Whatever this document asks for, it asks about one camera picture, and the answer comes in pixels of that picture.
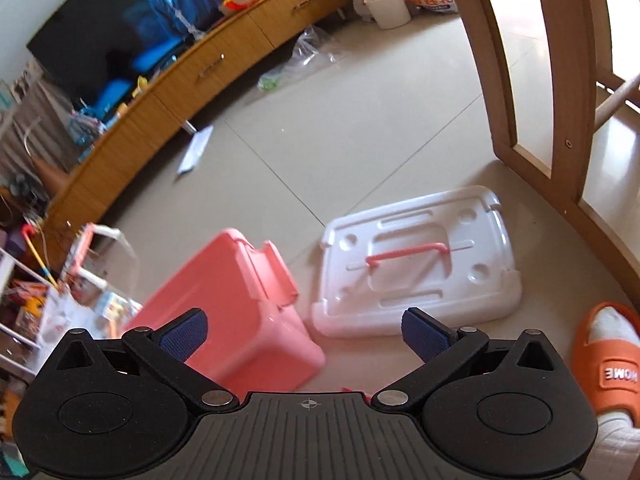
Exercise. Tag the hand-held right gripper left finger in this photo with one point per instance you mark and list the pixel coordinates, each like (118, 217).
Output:
(186, 336)

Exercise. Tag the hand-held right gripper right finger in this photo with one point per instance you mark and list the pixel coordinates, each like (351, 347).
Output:
(425, 335)

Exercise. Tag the pink plastic storage box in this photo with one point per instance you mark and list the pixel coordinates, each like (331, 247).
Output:
(240, 305)

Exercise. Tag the large white plastic bag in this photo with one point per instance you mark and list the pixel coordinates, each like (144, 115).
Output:
(75, 315)

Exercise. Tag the pink white toy table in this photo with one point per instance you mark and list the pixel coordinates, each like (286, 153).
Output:
(87, 255)

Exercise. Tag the colourful toy stick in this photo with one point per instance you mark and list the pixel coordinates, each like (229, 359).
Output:
(37, 255)

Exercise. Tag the white shelf rack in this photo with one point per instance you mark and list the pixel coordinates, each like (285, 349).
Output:
(15, 305)

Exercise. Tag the white paper sheet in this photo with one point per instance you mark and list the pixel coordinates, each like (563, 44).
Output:
(196, 149)

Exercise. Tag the yellow toy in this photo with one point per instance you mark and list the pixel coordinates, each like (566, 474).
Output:
(141, 85)

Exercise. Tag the wooden television cabinet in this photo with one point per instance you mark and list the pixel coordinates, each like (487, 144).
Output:
(240, 45)

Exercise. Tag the clear plastic bag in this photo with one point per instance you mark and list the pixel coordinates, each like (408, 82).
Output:
(305, 55)

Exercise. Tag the wooden chair frame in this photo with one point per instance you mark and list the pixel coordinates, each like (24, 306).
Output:
(480, 60)

